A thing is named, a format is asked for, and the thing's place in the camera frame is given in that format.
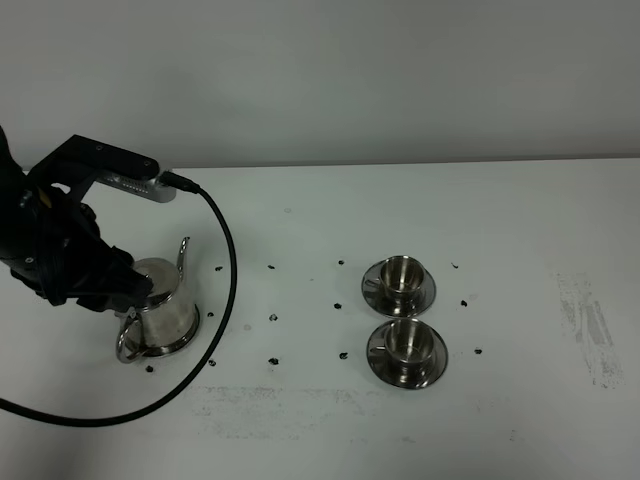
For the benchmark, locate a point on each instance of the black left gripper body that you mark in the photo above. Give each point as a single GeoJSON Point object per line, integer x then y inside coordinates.
{"type": "Point", "coordinates": [42, 209]}

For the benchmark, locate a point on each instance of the near stainless steel saucer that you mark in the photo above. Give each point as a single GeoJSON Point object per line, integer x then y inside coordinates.
{"type": "Point", "coordinates": [411, 377]}

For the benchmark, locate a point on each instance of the far stainless steel saucer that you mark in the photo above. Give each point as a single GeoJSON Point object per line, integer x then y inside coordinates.
{"type": "Point", "coordinates": [401, 306]}

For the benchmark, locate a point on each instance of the stainless steel teacup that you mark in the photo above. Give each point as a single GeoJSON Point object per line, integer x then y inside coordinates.
{"type": "Point", "coordinates": [399, 275]}
{"type": "Point", "coordinates": [408, 342]}

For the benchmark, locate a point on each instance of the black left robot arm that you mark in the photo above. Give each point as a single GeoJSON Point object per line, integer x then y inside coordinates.
{"type": "Point", "coordinates": [50, 239]}

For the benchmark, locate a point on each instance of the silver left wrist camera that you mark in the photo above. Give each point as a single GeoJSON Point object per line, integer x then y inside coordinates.
{"type": "Point", "coordinates": [151, 189]}

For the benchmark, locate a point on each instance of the stainless steel teapot saucer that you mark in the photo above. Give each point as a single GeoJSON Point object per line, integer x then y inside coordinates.
{"type": "Point", "coordinates": [137, 338]}

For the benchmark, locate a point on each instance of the near stainless steel teacup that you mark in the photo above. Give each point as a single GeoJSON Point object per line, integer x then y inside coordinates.
{"type": "Point", "coordinates": [408, 342]}

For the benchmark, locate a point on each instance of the far stainless steel teacup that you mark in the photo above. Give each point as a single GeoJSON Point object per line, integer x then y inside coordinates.
{"type": "Point", "coordinates": [399, 275]}

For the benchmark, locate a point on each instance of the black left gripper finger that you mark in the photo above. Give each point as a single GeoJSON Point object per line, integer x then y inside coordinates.
{"type": "Point", "coordinates": [96, 270]}
{"type": "Point", "coordinates": [117, 302]}

